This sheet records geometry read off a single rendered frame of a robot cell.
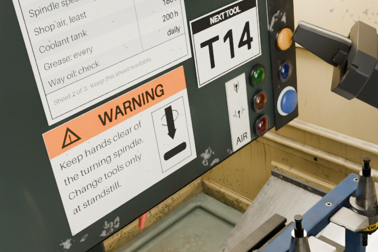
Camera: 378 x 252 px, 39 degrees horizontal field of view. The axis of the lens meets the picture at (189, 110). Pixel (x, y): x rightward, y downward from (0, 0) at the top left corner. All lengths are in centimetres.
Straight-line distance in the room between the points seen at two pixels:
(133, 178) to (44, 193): 9
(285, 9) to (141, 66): 21
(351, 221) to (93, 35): 78
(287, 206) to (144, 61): 136
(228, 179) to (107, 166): 161
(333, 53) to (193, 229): 157
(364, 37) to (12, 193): 39
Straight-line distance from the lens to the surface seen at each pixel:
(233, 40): 57
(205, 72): 54
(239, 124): 60
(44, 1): 42
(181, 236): 209
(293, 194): 181
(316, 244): 107
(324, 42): 61
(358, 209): 114
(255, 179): 198
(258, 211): 182
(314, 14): 151
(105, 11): 46
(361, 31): 63
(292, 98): 66
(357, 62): 57
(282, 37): 62
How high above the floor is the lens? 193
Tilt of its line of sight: 27 degrees down
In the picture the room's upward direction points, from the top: 9 degrees counter-clockwise
